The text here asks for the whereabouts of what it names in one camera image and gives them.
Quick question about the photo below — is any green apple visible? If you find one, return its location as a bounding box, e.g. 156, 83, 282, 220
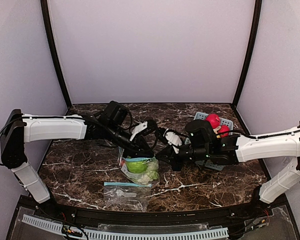
125, 160, 148, 174

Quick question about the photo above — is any white cauliflower toy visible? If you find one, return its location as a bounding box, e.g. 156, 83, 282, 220
136, 161, 160, 185

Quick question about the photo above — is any clear zip bag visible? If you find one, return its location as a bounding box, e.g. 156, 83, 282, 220
118, 147, 160, 186
103, 182, 152, 212

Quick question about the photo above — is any dark red pomegranate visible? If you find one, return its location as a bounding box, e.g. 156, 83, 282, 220
119, 160, 126, 168

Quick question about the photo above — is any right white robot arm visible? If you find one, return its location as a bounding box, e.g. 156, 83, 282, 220
155, 119, 300, 205

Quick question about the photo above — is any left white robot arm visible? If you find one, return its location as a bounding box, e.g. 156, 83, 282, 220
0, 101, 154, 205

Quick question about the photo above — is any light blue plastic basket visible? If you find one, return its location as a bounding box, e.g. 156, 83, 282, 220
193, 111, 235, 172

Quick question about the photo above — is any pink red apple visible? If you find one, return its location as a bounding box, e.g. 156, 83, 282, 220
205, 113, 221, 129

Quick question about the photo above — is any red round fruit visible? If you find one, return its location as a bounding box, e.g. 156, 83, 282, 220
217, 125, 230, 138

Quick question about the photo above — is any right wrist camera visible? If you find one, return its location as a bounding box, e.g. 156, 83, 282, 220
158, 127, 184, 154

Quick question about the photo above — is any white slotted cable duct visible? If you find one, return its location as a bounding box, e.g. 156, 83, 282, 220
21, 214, 229, 240

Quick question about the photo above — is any right black frame post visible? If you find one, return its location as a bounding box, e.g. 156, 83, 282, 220
232, 0, 263, 109

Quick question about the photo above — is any black frame post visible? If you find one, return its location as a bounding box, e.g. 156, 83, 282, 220
232, 0, 263, 109
40, 0, 73, 109

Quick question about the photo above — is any left black frame post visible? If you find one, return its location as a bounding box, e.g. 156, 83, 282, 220
40, 0, 73, 109

